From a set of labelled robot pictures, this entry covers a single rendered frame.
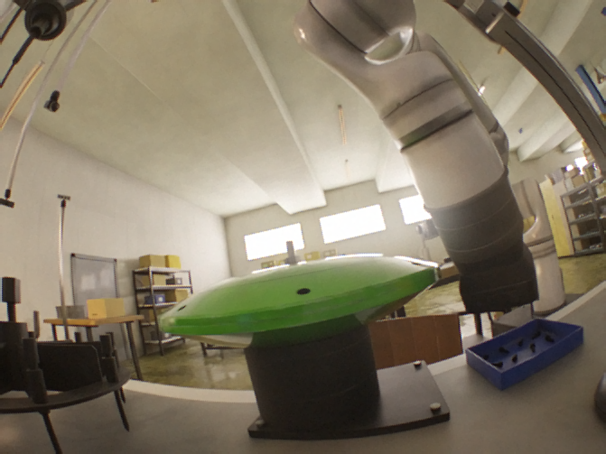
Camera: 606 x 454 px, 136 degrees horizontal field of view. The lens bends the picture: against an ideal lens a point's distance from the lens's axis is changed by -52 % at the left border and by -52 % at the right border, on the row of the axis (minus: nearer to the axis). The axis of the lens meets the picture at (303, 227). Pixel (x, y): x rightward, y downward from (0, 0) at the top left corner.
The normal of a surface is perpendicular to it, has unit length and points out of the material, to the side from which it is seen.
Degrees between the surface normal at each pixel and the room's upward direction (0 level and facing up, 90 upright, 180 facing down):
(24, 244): 90
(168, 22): 180
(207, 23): 180
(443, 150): 109
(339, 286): 25
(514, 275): 114
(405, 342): 90
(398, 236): 90
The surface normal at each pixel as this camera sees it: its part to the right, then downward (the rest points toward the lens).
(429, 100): -0.31, 0.30
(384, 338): -0.54, -0.08
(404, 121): -0.74, 0.51
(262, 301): -0.22, -0.95
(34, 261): 0.96, -0.22
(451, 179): -0.60, 0.45
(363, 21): -0.04, 0.89
